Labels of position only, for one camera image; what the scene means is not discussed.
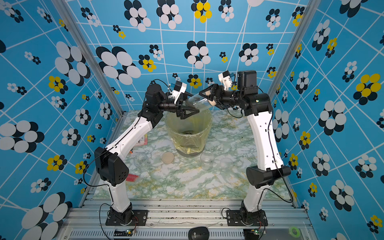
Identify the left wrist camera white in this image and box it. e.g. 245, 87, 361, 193
171, 81, 187, 104

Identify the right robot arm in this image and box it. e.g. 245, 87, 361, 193
199, 71, 291, 226

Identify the right circuit board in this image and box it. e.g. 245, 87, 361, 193
243, 229, 260, 240

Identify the circuit board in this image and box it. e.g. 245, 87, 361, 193
243, 229, 260, 240
114, 229, 135, 237

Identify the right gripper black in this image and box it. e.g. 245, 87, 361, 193
200, 86, 245, 110

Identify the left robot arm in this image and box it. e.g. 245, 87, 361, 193
95, 81, 199, 226

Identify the clear plastic tea jar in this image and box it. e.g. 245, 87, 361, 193
200, 152, 215, 170

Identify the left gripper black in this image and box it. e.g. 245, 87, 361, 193
157, 91, 200, 121

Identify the jar with wooden lid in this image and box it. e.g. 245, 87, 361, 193
134, 153, 149, 169
186, 94, 213, 112

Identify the pink card package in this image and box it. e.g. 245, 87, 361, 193
136, 134, 148, 147

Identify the left circuit board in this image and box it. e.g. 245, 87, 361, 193
114, 229, 135, 237

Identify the small red packet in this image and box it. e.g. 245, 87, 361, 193
126, 174, 139, 182

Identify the round wooden jar lid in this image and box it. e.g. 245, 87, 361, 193
162, 152, 175, 165

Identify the green tape roll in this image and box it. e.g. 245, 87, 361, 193
289, 226, 301, 239

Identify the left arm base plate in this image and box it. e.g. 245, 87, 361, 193
106, 209, 149, 226

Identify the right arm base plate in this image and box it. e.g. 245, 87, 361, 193
225, 209, 268, 227

